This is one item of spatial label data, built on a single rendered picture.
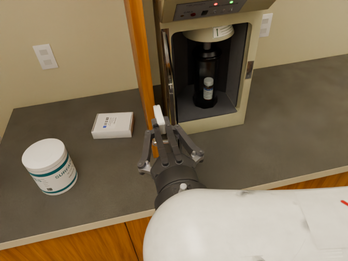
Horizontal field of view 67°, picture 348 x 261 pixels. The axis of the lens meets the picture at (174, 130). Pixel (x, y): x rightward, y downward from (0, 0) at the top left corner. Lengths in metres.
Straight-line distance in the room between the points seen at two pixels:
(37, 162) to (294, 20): 1.32
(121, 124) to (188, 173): 0.70
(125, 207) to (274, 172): 0.52
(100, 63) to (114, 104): 0.20
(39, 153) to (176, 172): 0.59
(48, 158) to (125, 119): 0.37
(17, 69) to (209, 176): 0.97
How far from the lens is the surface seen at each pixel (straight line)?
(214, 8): 0.77
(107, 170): 1.00
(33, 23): 1.29
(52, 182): 0.94
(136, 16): 0.70
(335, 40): 1.77
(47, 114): 1.36
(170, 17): 0.76
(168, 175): 0.43
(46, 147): 0.95
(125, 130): 1.07
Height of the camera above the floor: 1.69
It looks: 43 degrees down
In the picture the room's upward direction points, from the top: 4 degrees counter-clockwise
